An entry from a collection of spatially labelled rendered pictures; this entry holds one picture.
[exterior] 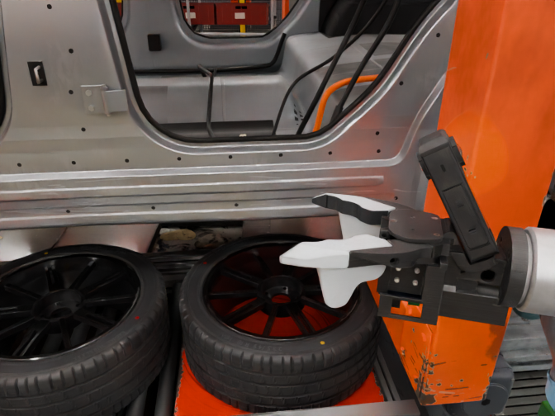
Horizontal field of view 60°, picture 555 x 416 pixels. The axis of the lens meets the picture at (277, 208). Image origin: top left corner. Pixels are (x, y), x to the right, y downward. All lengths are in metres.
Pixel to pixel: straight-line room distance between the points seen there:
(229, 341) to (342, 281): 0.99
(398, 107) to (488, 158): 0.55
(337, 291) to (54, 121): 1.10
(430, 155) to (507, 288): 0.13
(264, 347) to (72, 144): 0.76
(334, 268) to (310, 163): 1.02
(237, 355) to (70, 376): 0.43
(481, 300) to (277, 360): 0.93
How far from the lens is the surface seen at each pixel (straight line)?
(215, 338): 1.40
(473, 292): 0.47
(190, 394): 1.58
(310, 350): 1.36
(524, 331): 2.03
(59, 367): 1.43
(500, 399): 1.61
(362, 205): 0.49
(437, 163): 0.41
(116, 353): 1.44
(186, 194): 1.40
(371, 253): 0.39
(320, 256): 0.39
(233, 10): 4.98
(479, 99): 0.87
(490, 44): 0.86
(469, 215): 0.43
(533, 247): 0.45
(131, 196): 1.42
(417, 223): 0.45
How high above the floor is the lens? 1.46
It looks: 29 degrees down
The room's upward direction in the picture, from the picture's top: straight up
